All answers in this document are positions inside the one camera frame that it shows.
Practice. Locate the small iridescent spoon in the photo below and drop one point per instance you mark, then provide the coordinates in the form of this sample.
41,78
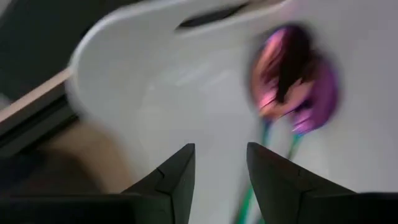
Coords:
323,93

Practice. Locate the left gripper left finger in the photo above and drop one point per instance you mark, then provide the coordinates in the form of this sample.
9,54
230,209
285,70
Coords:
140,208

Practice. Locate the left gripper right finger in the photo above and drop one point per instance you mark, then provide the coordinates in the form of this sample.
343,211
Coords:
311,208

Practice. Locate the white plastic bin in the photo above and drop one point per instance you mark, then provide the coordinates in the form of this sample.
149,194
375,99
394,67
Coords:
186,93

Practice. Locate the large iridescent spoon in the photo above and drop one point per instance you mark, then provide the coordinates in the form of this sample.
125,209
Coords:
273,77

